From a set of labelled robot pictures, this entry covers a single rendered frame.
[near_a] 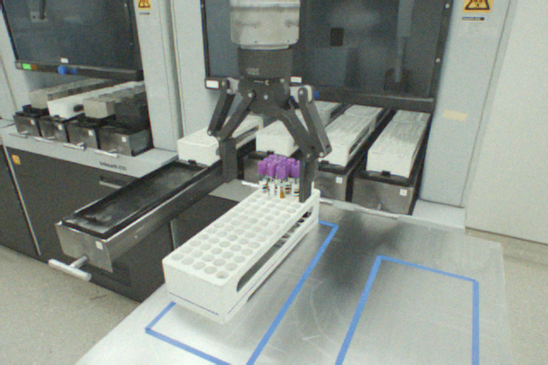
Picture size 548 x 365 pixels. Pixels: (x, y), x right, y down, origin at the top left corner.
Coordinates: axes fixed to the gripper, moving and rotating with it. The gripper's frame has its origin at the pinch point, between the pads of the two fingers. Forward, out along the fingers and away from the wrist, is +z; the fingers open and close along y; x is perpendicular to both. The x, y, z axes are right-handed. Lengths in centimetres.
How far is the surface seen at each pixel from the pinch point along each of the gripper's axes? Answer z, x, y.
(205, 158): 9.8, 22.4, -30.7
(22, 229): 69, 26, -147
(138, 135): 14, 35, -69
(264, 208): 4.9, 0.3, -0.6
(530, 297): 93, 124, 64
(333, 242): 11.0, 5.4, 9.9
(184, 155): 10.0, 21.9, -37.3
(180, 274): 5.6, -18.8, -1.6
